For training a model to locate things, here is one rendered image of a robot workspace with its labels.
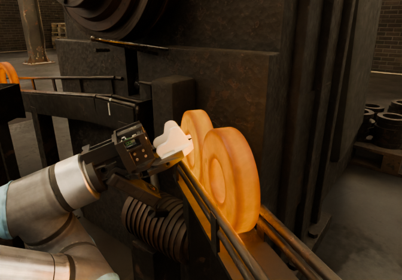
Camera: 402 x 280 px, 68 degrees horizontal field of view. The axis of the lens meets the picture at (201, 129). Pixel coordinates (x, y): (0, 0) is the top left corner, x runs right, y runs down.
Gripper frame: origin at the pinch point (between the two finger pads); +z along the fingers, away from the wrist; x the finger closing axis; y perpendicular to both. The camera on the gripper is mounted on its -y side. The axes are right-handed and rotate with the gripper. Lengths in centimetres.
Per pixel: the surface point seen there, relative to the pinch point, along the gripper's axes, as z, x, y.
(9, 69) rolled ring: -58, 114, 18
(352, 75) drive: 85, 56, -29
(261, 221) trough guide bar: 1.7, -21.3, -4.5
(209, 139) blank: 0.2, -11.7, 5.3
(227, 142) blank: 1.2, -18.0, 7.0
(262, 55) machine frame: 22.4, 10.8, 7.8
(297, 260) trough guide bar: 1.8, -29.6, -3.7
